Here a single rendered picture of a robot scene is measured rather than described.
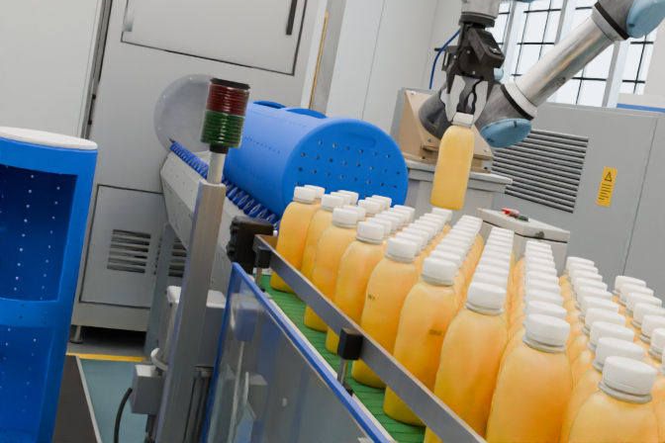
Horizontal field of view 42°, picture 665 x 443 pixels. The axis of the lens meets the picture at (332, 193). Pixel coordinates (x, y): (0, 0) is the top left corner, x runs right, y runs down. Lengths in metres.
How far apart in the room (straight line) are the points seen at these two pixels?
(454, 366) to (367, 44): 6.61
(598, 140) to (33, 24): 4.55
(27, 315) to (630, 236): 2.08
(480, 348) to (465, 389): 0.04
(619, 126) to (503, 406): 2.67
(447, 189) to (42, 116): 5.38
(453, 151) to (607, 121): 1.81
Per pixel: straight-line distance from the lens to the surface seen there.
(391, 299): 1.13
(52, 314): 2.41
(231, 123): 1.32
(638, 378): 0.72
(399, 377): 0.98
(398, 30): 7.58
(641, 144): 3.33
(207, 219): 1.35
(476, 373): 0.92
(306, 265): 1.55
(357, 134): 1.85
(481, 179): 2.30
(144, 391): 1.66
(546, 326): 0.81
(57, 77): 6.88
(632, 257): 3.34
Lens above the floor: 1.25
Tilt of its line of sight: 5 degrees down
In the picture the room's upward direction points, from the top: 11 degrees clockwise
